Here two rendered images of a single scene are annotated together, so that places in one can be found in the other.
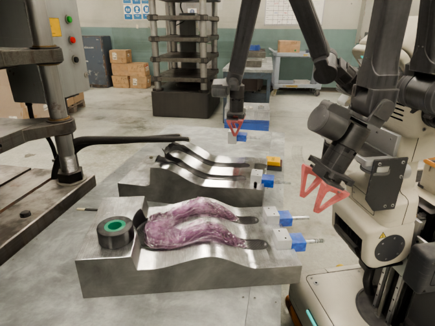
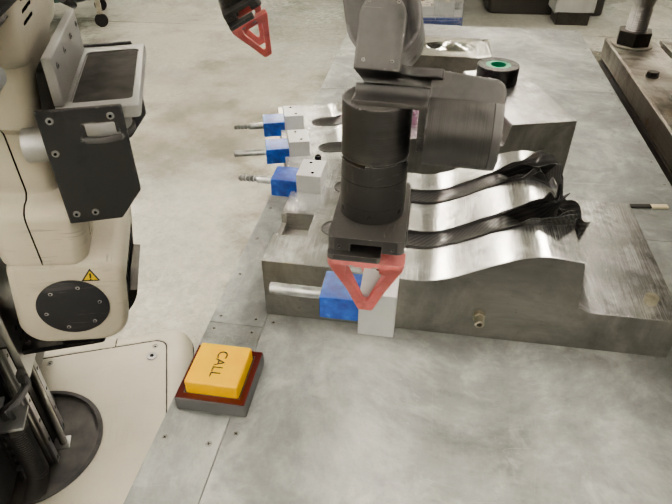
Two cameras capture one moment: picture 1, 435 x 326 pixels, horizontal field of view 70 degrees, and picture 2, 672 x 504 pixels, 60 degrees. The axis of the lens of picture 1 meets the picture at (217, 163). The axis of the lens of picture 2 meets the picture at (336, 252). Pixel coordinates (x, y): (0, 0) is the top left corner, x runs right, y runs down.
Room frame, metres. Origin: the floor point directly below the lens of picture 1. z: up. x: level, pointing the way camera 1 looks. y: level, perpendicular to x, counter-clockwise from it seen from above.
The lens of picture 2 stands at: (1.68, -0.13, 1.33)
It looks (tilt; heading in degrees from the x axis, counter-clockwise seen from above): 37 degrees down; 178
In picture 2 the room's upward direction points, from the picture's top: straight up
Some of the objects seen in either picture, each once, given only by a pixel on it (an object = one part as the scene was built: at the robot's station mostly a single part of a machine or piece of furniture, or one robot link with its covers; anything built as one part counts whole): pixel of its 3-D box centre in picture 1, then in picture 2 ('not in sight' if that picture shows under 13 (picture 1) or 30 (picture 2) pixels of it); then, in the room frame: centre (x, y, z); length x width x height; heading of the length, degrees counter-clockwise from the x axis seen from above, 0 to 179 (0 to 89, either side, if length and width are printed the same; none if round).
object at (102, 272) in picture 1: (192, 236); (413, 127); (0.67, 0.06, 0.86); 0.50 x 0.26 x 0.11; 96
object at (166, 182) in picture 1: (197, 171); (463, 233); (1.04, 0.08, 0.87); 0.50 x 0.26 x 0.14; 79
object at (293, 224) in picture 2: (259, 171); (294, 235); (1.04, -0.16, 0.87); 0.05 x 0.05 x 0.04; 79
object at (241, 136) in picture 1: (244, 136); (332, 294); (1.24, -0.11, 0.94); 0.13 x 0.05 x 0.05; 78
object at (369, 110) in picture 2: (235, 90); (383, 125); (1.24, -0.07, 1.12); 0.07 x 0.06 x 0.07; 75
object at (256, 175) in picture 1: (270, 181); (281, 180); (0.92, -0.18, 0.89); 0.13 x 0.05 x 0.05; 78
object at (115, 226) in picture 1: (115, 231); (497, 73); (0.59, 0.23, 0.93); 0.08 x 0.08 x 0.04
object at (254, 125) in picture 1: (246, 123); not in sight; (4.20, -0.41, 0.11); 0.61 x 0.41 x 0.22; 81
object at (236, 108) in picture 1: (236, 106); (373, 189); (1.24, -0.08, 1.06); 0.10 x 0.07 x 0.07; 169
